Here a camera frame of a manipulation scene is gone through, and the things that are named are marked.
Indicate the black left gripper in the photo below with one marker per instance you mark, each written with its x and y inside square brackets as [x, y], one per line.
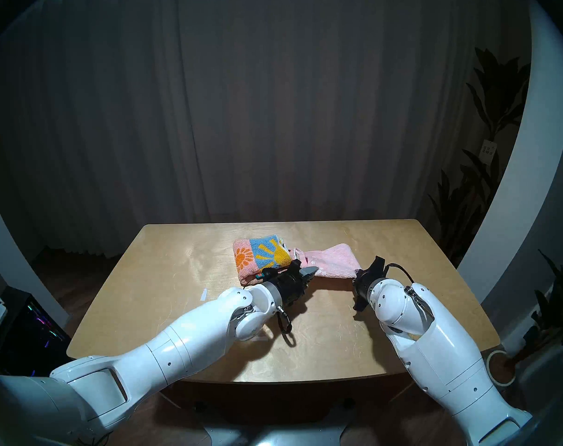
[286, 285]

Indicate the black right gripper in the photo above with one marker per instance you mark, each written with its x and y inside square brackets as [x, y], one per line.
[367, 282]

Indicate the plain pink terry towel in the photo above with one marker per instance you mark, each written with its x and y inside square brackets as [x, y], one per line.
[332, 261]

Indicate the sunflower print terry towel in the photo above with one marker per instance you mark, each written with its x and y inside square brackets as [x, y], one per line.
[258, 257]

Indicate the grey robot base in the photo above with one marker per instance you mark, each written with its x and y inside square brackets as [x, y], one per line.
[272, 436]

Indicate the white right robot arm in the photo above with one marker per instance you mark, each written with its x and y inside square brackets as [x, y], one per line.
[439, 347]

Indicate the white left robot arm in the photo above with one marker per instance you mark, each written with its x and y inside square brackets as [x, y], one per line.
[170, 352]

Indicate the white round plant pot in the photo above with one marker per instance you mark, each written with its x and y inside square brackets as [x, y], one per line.
[500, 366]

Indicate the grey pleated curtain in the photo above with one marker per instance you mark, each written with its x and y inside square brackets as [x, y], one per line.
[263, 101]

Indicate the white paper plant tag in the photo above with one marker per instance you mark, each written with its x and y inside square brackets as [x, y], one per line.
[488, 150]

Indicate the dark spiky potted plant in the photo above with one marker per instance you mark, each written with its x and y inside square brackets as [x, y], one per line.
[558, 305]

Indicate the tall dark leafy plant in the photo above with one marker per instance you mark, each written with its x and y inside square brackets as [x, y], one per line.
[495, 101]

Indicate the black computer tower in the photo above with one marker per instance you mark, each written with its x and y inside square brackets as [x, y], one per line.
[28, 333]

